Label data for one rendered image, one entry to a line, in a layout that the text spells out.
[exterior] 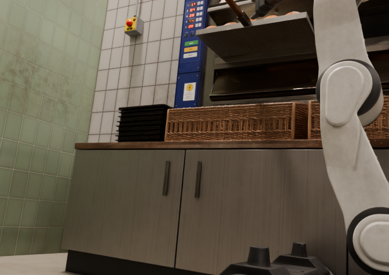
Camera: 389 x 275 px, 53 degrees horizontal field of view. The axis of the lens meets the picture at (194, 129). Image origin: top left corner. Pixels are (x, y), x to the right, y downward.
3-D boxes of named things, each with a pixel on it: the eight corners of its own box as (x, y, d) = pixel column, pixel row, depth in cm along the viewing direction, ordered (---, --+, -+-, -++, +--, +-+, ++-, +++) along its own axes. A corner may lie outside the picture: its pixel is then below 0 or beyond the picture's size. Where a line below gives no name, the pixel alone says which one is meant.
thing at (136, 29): (129, 37, 259) (132, 23, 261) (142, 35, 254) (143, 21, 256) (123, 32, 252) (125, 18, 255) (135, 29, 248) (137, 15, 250)
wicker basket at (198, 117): (210, 161, 206) (214, 110, 211) (320, 163, 179) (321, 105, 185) (161, 143, 164) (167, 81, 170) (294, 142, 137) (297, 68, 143)
